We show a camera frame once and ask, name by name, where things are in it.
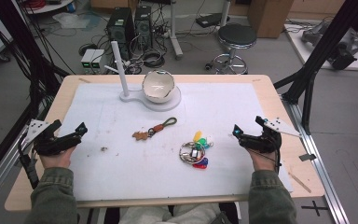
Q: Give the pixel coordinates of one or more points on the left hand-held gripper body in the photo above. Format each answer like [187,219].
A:
[48,144]

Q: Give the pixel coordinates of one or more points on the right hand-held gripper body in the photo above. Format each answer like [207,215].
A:
[265,140]

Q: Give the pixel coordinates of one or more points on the key bunch with coloured tags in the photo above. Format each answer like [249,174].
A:
[195,151]

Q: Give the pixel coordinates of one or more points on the white stand with pole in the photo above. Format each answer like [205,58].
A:
[122,77]

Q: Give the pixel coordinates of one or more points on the person's left hand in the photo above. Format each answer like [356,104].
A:
[57,160]

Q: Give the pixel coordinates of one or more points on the person's right hand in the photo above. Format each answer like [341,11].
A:
[262,161]

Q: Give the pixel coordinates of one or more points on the grey tape piece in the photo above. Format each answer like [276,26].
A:
[307,157]

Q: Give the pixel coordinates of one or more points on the thin wooden stick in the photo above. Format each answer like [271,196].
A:
[300,182]

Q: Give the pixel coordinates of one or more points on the white power supply box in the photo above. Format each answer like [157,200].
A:
[97,59]
[87,59]

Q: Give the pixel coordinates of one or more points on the white foam mat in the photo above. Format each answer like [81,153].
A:
[136,174]

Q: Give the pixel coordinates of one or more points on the white ceramic bowl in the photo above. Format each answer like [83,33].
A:
[158,86]

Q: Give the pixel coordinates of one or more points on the black round stool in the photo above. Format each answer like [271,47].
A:
[236,35]

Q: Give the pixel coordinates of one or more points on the white board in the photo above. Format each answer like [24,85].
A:
[301,49]

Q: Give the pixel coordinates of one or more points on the person's light trousers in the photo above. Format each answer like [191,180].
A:
[167,214]

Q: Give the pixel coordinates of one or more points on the clear plastic bag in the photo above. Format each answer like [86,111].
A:
[71,21]

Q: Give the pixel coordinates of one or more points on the large black computer tower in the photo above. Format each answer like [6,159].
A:
[121,28]

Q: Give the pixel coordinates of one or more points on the black flat box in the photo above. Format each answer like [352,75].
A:
[211,20]

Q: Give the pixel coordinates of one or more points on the white desk leg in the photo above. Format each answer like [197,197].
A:
[174,31]

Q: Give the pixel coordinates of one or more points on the brown wooden cabinet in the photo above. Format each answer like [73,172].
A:
[268,17]

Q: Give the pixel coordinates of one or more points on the small black computer tower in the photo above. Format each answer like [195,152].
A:
[143,26]

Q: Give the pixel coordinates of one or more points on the grey machine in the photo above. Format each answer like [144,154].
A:
[341,46]

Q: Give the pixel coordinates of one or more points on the aluminium rail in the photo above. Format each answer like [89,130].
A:
[0,177]
[320,174]

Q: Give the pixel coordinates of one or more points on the black metal frame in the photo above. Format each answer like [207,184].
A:
[18,46]
[323,46]

